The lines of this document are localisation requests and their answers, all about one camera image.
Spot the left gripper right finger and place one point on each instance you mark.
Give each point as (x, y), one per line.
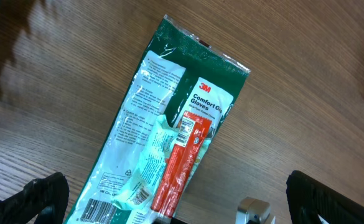
(310, 201)

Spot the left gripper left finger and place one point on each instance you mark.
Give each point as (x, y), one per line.
(45, 199)

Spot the mint green plastic packet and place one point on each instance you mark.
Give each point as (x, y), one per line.
(140, 190)

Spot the red toothpaste box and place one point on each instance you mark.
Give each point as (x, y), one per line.
(192, 133)

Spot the green 3M product package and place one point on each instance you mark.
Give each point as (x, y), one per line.
(176, 73)

